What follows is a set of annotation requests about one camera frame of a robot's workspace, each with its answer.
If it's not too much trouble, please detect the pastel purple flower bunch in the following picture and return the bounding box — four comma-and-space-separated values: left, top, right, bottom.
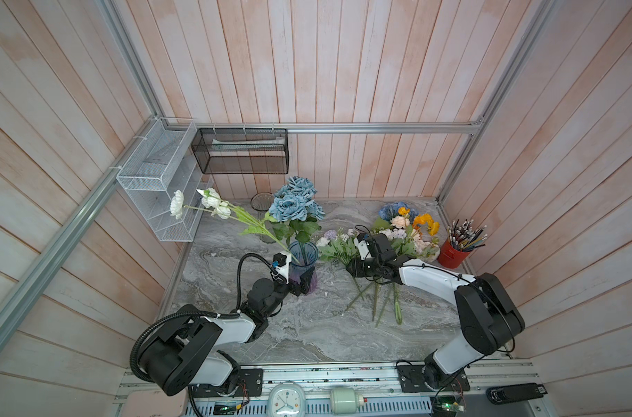
315, 228, 366, 298

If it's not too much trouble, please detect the blue purple glass vase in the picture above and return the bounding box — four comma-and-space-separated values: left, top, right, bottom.
289, 241, 319, 295

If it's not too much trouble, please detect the orange poppy flower bunch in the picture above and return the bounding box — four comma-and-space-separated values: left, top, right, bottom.
392, 207, 440, 236

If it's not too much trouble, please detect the blue rose bunch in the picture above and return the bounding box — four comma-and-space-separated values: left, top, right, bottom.
268, 177, 325, 245

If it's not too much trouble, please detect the clear grey glass vase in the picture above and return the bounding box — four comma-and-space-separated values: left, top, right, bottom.
250, 192, 274, 233

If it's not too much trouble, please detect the white flower stem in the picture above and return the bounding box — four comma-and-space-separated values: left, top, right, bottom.
169, 188, 289, 253

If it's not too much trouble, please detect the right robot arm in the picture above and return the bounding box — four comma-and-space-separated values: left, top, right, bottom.
346, 233, 525, 390

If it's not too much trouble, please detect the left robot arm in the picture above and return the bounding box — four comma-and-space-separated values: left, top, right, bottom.
129, 265, 315, 396

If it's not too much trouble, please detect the mixed blue pink bouquet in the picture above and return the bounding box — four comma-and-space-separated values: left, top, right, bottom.
354, 202, 438, 325

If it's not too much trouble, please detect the red pencil cup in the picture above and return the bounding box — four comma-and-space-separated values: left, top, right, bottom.
437, 240, 470, 269

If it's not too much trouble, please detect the white analog clock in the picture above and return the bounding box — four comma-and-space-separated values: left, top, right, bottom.
266, 382, 306, 417

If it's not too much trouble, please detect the pale green cylinder device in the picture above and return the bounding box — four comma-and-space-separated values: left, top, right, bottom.
330, 387, 367, 415

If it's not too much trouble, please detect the black mesh basket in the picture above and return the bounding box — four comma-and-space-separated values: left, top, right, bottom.
191, 127, 290, 175

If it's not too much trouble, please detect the green circuit board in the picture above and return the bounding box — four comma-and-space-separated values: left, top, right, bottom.
432, 396, 465, 417

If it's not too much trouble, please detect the black remote device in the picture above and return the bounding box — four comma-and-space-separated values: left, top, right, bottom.
486, 382, 547, 405

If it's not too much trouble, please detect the black corrugated cable hose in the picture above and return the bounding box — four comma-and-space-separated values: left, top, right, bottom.
129, 252, 275, 384

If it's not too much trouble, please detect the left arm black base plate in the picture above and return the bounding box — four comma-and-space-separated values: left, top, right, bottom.
191, 368, 264, 399

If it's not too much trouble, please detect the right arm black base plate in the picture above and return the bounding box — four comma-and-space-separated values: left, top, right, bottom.
396, 361, 470, 394

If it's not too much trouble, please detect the white wire mesh shelf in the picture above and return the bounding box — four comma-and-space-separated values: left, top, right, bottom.
117, 117, 205, 243

